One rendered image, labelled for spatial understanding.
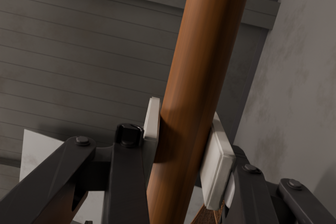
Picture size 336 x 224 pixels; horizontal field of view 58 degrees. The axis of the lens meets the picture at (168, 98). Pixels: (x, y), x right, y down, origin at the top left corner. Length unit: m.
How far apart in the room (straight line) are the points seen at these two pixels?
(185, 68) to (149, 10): 3.54
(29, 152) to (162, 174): 4.13
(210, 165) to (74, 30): 3.73
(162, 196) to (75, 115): 3.93
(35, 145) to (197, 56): 4.07
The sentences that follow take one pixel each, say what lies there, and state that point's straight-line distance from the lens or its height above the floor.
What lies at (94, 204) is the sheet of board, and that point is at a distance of 4.12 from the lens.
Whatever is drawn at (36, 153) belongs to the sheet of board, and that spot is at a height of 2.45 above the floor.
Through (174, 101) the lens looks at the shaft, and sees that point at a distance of 0.16.
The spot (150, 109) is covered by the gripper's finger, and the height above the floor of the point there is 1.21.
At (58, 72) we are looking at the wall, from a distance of 4.00.
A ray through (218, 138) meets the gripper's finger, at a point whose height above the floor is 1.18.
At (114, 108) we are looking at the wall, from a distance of 3.95.
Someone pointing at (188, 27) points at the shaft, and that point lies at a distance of 0.16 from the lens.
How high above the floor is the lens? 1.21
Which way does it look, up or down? 4 degrees down
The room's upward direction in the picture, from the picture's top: 78 degrees counter-clockwise
